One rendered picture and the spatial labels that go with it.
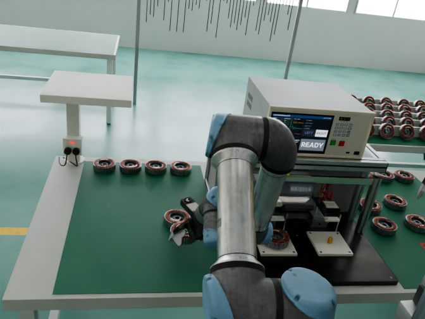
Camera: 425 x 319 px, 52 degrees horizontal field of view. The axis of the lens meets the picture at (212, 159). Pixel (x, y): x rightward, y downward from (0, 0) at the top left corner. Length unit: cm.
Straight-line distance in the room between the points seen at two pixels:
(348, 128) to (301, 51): 673
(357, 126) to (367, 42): 719
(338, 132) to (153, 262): 88
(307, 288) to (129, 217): 114
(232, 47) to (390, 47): 310
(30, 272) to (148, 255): 42
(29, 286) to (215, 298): 89
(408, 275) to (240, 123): 113
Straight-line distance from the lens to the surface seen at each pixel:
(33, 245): 178
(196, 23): 793
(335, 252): 187
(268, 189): 121
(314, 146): 178
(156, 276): 162
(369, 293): 179
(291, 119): 170
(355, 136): 184
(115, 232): 182
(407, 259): 205
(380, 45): 912
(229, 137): 104
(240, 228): 93
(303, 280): 92
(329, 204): 189
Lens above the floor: 185
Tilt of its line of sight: 27 degrees down
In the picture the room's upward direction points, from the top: 8 degrees clockwise
